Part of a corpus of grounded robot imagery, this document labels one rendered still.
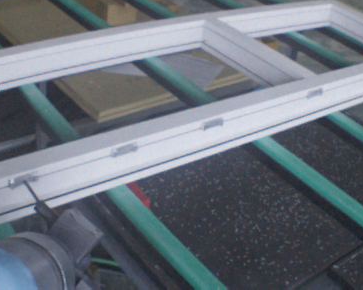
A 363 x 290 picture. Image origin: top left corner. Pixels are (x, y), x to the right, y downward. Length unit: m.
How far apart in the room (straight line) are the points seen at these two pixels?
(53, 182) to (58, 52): 0.47
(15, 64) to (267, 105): 0.56
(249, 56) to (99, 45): 0.37
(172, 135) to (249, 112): 0.19
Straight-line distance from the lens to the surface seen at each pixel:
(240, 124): 1.08
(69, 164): 0.88
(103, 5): 2.20
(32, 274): 0.44
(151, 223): 0.86
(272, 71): 1.32
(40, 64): 1.27
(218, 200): 1.37
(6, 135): 2.07
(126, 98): 1.66
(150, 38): 1.40
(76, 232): 0.59
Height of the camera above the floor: 1.44
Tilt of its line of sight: 31 degrees down
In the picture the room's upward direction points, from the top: 8 degrees clockwise
